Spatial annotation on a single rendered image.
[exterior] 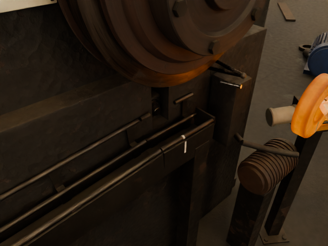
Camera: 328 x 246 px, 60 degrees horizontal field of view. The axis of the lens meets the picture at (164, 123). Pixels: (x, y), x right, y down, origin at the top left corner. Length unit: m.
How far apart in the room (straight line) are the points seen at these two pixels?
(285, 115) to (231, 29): 0.45
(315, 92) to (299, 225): 0.97
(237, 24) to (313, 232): 1.18
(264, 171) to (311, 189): 0.79
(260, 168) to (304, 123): 0.33
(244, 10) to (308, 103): 0.24
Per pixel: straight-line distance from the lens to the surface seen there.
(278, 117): 0.95
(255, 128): 2.03
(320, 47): 2.69
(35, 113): 0.62
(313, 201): 1.69
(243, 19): 0.59
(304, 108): 0.68
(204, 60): 0.65
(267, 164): 0.99
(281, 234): 1.49
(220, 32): 0.56
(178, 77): 0.63
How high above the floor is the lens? 1.20
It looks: 37 degrees down
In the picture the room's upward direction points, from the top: straight up
